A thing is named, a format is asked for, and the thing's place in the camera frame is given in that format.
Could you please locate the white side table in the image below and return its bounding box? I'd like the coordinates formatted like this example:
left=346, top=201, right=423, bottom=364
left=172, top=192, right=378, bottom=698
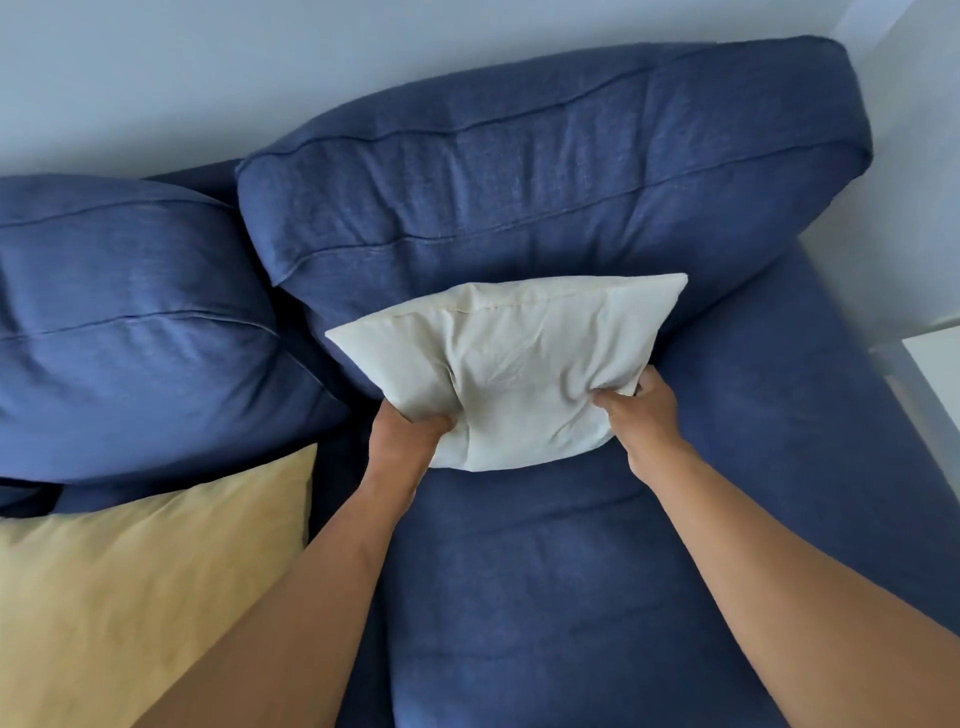
left=870, top=324, right=960, bottom=481

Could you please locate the person's right hand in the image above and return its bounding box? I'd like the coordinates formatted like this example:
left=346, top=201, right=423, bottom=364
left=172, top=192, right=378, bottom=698
left=591, top=365, right=693, bottom=485

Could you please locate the white throw pillow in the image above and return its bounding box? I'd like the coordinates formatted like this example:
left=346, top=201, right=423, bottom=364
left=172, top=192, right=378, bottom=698
left=324, top=272, right=690, bottom=474

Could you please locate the yellow throw pillow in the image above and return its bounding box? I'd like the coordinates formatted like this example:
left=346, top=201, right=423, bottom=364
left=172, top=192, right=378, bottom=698
left=0, top=443, right=319, bottom=728

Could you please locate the blue fabric sofa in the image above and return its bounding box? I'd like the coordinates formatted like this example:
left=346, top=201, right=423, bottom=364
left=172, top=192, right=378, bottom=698
left=0, top=157, right=960, bottom=728

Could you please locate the blue sofa back cushion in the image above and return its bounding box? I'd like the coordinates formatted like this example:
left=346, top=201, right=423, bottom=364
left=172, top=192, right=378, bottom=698
left=0, top=174, right=354, bottom=489
left=235, top=35, right=874, bottom=402

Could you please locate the person's left forearm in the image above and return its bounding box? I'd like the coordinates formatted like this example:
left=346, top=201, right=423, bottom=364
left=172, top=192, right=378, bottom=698
left=133, top=474, right=418, bottom=728

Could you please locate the person's right forearm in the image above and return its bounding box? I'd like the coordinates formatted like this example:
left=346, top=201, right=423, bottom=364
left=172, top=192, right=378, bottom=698
left=646, top=441, right=960, bottom=728

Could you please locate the person's left hand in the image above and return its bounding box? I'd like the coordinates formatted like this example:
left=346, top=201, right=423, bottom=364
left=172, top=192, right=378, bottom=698
left=367, top=399, right=456, bottom=496

